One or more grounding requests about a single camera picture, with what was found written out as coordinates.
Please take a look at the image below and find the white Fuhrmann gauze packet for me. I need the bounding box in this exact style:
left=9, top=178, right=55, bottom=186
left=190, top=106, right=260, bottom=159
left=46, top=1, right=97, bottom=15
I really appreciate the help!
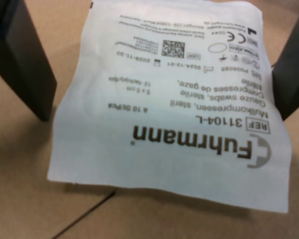
left=46, top=0, right=294, bottom=214

